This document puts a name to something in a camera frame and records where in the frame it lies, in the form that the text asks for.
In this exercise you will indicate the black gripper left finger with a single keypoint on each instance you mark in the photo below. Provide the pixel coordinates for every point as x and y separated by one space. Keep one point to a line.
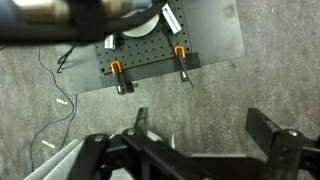
100 156

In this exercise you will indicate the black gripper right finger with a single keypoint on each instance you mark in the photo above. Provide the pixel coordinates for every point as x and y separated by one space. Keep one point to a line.
286 153

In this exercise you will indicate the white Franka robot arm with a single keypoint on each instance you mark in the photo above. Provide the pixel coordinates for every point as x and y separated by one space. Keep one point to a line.
40 10

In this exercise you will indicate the white tape piece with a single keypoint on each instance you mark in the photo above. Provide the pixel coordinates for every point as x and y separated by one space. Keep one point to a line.
48 144
61 101

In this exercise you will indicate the orange black bar clamp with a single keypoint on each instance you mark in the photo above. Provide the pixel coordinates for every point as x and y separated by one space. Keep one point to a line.
120 80
180 53

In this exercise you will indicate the black perforated breadboard plate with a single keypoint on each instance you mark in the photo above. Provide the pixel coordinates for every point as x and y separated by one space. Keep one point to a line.
146 50

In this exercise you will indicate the black workbench with clamps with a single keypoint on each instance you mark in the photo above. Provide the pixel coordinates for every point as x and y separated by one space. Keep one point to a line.
213 33

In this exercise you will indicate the short aluminium bracket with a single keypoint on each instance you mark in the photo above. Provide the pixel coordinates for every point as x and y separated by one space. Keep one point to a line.
109 41

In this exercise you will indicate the long aluminium bracket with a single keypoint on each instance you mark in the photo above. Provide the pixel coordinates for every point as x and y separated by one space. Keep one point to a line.
171 18

